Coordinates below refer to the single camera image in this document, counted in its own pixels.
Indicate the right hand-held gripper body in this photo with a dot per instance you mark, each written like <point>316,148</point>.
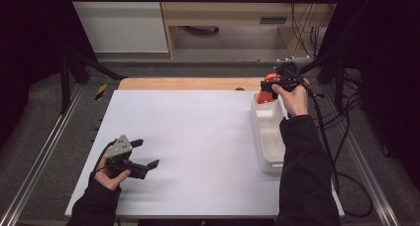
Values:
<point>288,75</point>

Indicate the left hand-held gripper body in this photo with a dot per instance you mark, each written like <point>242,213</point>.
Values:
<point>119,147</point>

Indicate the orange phone case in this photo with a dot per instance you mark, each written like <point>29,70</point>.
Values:
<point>264,97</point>

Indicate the white plastic bin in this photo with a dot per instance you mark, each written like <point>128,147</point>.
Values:
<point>269,136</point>

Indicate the person's right hand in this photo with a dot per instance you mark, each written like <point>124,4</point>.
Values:
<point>295,100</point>

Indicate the person's left hand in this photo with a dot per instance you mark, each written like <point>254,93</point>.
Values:
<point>110,181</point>

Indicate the yellow black hazard tape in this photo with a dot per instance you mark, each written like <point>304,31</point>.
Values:
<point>101,91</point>
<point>319,95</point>

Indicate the black metal stand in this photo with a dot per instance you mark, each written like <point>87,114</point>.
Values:
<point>330,67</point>
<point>95,67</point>

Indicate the white board table cover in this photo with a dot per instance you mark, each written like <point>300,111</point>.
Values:
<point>198,146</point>

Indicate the wooden table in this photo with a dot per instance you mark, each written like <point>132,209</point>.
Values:
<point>191,84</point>

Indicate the light wooden desk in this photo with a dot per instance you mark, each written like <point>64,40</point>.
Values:
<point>231,13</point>

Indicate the black curtain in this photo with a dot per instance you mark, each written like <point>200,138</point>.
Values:
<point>29,54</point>
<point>389,70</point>

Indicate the white cabinet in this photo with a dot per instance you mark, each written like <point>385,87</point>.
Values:
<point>122,24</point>

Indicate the aluminium floor rail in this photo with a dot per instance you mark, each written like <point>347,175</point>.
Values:
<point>36,166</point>
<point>373,189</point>

